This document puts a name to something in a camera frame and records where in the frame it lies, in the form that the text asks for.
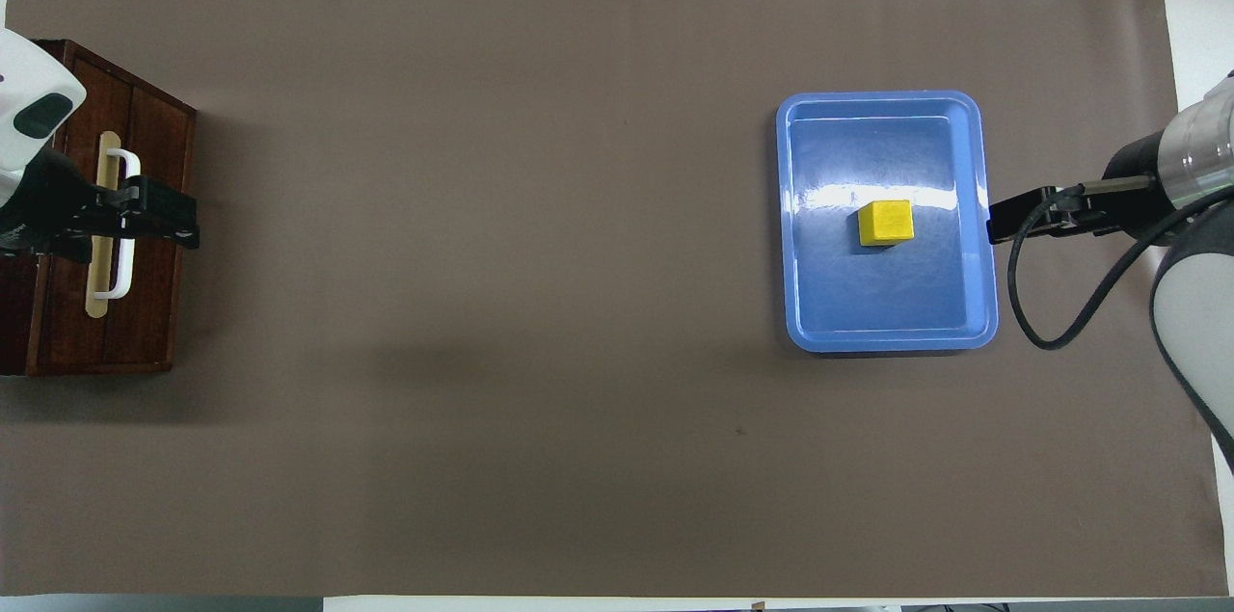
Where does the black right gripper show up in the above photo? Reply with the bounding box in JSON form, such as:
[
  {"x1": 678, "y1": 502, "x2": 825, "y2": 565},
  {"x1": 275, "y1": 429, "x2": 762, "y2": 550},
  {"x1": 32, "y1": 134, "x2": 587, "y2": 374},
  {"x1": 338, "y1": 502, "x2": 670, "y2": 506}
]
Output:
[{"x1": 985, "y1": 129, "x2": 1175, "y2": 246}]

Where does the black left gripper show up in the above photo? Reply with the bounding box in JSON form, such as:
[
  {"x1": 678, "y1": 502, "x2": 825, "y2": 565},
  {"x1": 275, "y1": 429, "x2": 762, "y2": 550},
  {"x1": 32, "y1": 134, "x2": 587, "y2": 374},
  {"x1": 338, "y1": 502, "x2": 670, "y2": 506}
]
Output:
[{"x1": 0, "y1": 149, "x2": 201, "y2": 256}]

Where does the white drawer handle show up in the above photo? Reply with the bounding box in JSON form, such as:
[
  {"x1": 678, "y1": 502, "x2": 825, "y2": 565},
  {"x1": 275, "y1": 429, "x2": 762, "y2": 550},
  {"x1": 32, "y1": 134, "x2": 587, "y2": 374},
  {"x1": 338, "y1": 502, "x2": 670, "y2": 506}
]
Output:
[{"x1": 91, "y1": 149, "x2": 143, "y2": 302}]

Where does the dark wood drawer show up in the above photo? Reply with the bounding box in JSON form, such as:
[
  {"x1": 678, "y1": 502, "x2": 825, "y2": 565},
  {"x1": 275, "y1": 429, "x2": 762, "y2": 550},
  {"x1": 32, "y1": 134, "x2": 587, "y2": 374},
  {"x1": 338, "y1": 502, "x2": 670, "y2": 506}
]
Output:
[{"x1": 23, "y1": 40, "x2": 199, "y2": 376}]

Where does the yellow cube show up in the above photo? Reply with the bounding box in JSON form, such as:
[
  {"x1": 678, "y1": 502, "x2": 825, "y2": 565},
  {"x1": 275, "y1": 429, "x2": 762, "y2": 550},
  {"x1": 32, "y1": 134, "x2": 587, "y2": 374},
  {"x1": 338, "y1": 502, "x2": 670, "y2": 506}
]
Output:
[{"x1": 857, "y1": 199, "x2": 916, "y2": 249}]

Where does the dark wooden drawer cabinet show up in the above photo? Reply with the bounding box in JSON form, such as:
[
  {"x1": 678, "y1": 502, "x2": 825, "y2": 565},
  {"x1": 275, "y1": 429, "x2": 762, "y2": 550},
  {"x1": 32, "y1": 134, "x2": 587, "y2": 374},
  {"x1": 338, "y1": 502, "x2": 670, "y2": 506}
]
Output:
[{"x1": 0, "y1": 38, "x2": 74, "y2": 378}]

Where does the blue plastic tray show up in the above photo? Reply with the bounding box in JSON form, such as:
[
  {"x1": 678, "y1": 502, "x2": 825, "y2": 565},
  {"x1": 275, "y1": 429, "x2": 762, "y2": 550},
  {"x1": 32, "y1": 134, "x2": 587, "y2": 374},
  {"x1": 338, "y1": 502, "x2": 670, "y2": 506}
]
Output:
[{"x1": 775, "y1": 91, "x2": 1000, "y2": 355}]

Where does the brown table mat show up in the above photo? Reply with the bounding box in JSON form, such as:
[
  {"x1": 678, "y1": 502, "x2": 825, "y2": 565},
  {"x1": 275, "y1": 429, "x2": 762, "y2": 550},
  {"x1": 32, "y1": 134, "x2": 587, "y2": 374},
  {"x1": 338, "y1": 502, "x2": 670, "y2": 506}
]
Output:
[{"x1": 3, "y1": 0, "x2": 1230, "y2": 599}]

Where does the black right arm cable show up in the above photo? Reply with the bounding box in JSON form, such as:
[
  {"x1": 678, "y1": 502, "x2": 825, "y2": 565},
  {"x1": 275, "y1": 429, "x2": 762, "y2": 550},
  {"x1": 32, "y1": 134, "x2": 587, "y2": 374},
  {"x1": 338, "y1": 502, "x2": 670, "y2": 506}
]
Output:
[{"x1": 1006, "y1": 173, "x2": 1234, "y2": 352}]

